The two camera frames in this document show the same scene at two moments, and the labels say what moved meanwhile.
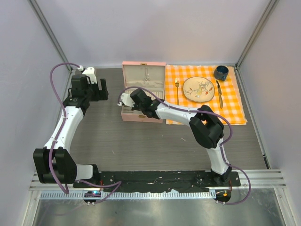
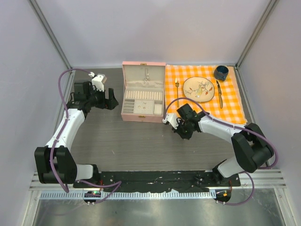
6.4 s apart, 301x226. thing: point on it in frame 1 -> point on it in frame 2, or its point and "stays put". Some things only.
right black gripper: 135,108 -> 187,136
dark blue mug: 221,72 stays put
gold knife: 220,94 stays put
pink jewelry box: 150,75 stays put
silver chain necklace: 147,77 stays put
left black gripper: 101,95 -> 109,104
